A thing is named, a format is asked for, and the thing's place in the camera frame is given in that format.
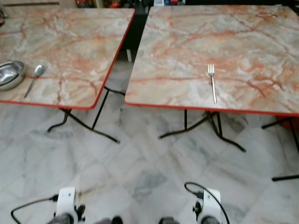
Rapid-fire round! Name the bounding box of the silver metal bowl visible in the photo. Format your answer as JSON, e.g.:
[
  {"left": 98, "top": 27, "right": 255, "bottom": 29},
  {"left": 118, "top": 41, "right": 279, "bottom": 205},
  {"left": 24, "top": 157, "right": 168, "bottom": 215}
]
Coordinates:
[{"left": 0, "top": 61, "right": 26, "bottom": 91}]

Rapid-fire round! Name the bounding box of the silver metal spoon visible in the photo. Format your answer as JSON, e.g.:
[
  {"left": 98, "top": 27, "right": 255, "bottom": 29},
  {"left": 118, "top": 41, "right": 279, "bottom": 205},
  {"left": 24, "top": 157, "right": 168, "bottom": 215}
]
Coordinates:
[{"left": 24, "top": 64, "right": 45, "bottom": 99}]

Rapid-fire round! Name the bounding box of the black cabinet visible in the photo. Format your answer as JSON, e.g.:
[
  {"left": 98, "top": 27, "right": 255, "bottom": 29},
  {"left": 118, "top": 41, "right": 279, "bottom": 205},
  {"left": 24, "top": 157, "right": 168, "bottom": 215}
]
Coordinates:
[{"left": 125, "top": 6, "right": 151, "bottom": 51}]

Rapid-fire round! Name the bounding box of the silver metal fork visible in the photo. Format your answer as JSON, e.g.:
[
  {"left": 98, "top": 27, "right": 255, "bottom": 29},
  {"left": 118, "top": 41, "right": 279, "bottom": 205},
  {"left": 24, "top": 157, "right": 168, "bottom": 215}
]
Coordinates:
[{"left": 207, "top": 63, "right": 218, "bottom": 105}]

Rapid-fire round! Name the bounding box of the black metal furniture leg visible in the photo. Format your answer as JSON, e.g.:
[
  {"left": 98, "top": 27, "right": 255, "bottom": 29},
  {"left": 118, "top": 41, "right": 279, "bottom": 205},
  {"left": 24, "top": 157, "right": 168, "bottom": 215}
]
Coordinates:
[{"left": 261, "top": 116, "right": 299, "bottom": 130}]

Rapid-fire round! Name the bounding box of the black metal floor bar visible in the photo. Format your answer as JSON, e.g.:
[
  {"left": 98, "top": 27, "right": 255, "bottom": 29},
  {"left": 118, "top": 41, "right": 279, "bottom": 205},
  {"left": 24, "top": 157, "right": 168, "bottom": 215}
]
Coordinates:
[{"left": 271, "top": 175, "right": 299, "bottom": 182}]

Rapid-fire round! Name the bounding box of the black folding table leg frame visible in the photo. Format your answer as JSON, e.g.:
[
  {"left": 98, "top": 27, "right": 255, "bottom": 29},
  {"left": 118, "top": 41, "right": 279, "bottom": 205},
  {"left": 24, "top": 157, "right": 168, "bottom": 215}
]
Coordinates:
[
  {"left": 158, "top": 109, "right": 247, "bottom": 153},
  {"left": 47, "top": 86, "right": 126, "bottom": 144}
]

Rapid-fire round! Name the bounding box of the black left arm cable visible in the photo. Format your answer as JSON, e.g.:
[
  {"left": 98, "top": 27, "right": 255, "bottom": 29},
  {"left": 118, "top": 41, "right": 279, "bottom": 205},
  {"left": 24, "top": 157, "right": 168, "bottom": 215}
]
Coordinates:
[{"left": 10, "top": 196, "right": 60, "bottom": 224}]

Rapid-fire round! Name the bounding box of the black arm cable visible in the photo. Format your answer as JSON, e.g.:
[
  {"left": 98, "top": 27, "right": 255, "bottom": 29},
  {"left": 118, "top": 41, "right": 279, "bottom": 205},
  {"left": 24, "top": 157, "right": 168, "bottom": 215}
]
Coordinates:
[
  {"left": 184, "top": 182, "right": 231, "bottom": 224},
  {"left": 10, "top": 196, "right": 60, "bottom": 224}
]

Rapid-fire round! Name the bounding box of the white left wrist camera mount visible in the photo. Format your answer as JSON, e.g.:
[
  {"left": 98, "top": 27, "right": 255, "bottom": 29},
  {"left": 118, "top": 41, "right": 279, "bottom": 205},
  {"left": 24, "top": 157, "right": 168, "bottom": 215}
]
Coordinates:
[{"left": 57, "top": 187, "right": 80, "bottom": 222}]

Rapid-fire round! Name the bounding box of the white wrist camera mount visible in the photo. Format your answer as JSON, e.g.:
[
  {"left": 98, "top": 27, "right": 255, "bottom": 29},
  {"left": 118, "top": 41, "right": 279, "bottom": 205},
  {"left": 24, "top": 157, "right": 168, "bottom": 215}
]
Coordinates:
[
  {"left": 57, "top": 187, "right": 80, "bottom": 222},
  {"left": 196, "top": 188, "right": 222, "bottom": 224}
]

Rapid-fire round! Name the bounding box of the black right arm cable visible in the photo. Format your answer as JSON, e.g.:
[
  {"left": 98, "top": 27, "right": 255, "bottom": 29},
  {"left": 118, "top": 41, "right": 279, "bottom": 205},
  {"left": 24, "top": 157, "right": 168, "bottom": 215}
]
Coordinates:
[{"left": 184, "top": 182, "right": 231, "bottom": 224}]

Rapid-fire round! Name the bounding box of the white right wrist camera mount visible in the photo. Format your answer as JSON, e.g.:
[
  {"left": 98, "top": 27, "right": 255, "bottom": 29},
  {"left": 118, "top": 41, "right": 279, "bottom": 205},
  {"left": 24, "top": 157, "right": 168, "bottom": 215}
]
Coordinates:
[{"left": 196, "top": 188, "right": 222, "bottom": 224}]

